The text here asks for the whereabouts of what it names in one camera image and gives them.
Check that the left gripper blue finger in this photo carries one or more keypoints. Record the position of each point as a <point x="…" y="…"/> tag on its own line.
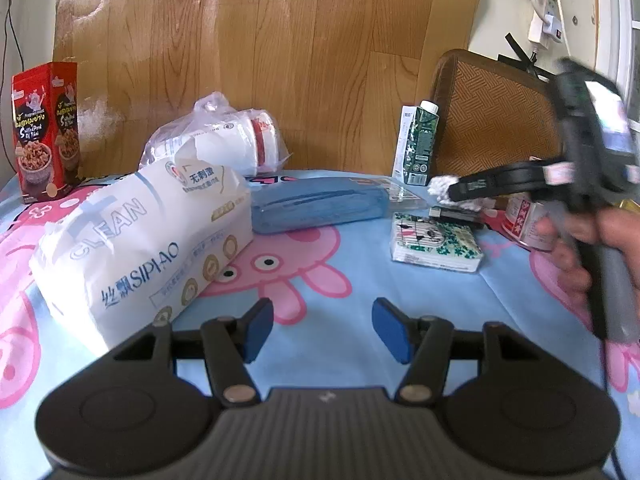
<point x="421" y="343"/>
<point x="229" y="344"/>

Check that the black handheld left gripper finger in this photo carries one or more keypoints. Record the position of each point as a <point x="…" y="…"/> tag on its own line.
<point x="520" y="177"/>

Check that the green patterned tissue packet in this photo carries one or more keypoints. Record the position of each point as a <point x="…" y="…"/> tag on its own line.
<point x="436" y="244"/>

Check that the person's right hand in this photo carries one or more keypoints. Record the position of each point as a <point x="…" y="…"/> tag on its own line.
<point x="614" y="227"/>

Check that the red white tin can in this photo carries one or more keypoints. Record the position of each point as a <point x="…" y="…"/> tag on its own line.
<point x="520" y="223"/>

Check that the green white drink carton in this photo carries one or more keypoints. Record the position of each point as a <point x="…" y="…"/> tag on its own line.
<point x="415" y="143"/>

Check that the blue pig print tablecloth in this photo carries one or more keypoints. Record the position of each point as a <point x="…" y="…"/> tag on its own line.
<point x="322" y="285"/>

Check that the white power strip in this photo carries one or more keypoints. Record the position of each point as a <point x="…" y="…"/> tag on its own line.
<point x="547" y="24"/>

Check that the large white tissue pack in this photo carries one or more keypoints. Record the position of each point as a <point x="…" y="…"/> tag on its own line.
<point x="141" y="249"/>

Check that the blue folded towel pack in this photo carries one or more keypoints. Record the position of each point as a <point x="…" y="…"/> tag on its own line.
<point x="294" y="205"/>

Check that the white framed glass door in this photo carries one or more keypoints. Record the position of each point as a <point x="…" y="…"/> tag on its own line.
<point x="617" y="51"/>

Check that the bagged white paper rolls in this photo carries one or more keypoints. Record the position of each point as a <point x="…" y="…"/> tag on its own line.
<point x="249" y="141"/>

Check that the wood pattern board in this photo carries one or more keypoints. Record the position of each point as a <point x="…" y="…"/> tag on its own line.
<point x="334" y="74"/>

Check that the red snack box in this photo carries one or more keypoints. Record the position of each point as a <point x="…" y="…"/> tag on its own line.
<point x="45" y="130"/>

